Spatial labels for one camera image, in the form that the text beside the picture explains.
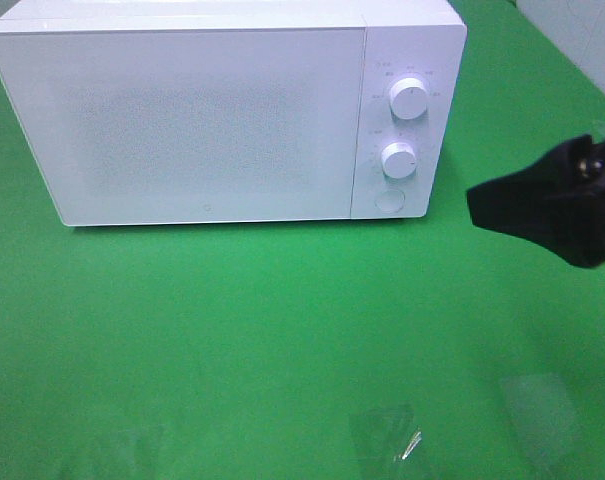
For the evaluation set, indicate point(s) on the white upper power knob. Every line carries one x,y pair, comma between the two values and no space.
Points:
409,97

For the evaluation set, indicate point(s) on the white microwave oven body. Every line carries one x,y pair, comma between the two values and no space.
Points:
401,38

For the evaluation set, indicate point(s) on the clear tape patch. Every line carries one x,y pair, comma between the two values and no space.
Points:
385,435

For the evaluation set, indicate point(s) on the white timer knob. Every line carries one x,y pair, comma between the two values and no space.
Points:
398,160

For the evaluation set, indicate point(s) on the round door release button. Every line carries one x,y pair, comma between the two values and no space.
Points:
390,201

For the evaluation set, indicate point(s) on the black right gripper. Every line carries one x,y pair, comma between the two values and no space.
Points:
558,202

